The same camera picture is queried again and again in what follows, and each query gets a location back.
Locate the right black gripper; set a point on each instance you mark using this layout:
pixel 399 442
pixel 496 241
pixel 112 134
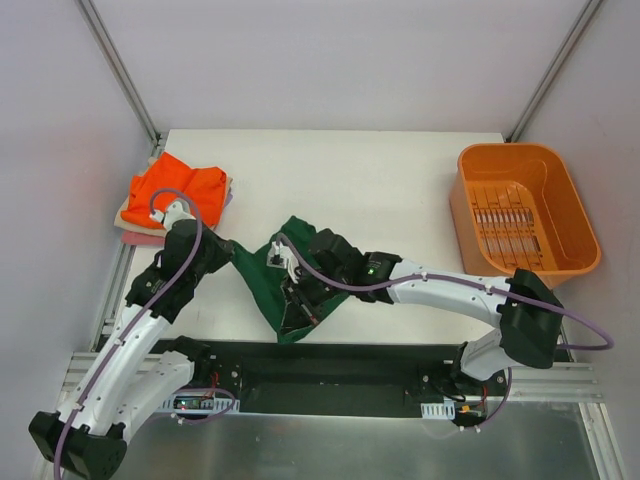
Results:
pixel 298 298

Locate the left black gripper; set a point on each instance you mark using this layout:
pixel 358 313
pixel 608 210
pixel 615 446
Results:
pixel 216 252

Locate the dark green t shirt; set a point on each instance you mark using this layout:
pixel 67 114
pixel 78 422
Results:
pixel 265 284

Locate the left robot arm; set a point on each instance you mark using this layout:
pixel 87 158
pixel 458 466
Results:
pixel 89 433

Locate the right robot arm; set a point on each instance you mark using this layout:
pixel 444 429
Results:
pixel 522 312

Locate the pink folded t shirt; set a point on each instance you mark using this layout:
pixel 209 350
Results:
pixel 141 239

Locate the beige folded t shirt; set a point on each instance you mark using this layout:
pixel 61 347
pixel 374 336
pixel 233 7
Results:
pixel 208 187

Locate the orange plastic basket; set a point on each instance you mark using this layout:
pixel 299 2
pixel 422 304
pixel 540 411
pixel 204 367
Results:
pixel 514 205

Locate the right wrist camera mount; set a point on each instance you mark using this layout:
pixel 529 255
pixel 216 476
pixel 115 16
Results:
pixel 281 256

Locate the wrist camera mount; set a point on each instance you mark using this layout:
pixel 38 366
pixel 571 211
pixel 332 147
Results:
pixel 178 210
pixel 281 256

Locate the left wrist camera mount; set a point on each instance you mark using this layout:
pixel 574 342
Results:
pixel 178 210

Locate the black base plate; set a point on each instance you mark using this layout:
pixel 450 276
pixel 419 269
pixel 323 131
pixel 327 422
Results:
pixel 331 379

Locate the left white cable duct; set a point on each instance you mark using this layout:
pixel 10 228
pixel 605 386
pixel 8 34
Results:
pixel 198 405

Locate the white cable duct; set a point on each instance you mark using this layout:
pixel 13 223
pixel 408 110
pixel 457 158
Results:
pixel 438 411
pixel 198 405

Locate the right white cable duct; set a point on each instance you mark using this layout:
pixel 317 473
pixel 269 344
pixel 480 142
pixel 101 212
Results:
pixel 438 411

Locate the left aluminium frame post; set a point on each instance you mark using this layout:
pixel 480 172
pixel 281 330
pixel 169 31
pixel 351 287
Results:
pixel 107 46

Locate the aluminium frame post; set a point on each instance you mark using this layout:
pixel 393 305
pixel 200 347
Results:
pixel 107 46
pixel 567 47

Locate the right aluminium frame post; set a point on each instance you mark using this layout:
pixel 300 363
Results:
pixel 567 47

